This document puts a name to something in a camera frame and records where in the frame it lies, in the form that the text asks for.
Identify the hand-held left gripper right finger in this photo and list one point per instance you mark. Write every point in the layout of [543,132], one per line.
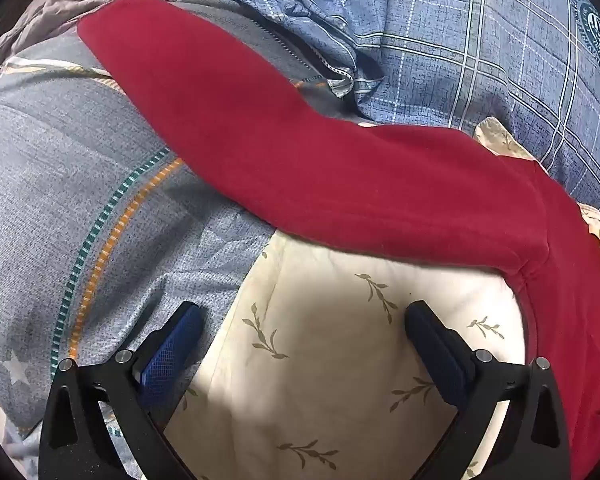
[442,355]

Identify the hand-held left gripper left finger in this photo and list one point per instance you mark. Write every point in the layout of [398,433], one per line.
[172,352]

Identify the red knit garment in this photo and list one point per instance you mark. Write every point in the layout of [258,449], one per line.
[330,175]

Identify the cream leaf-print cloth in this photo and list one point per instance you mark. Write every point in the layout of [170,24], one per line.
[330,360]

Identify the grey striped star bed sheet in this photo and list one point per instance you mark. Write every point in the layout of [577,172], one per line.
[55,185]

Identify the blue plaid pillow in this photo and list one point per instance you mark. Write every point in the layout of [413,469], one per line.
[455,35]

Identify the beige crumpled cloth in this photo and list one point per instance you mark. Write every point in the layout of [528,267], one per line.
[55,5]

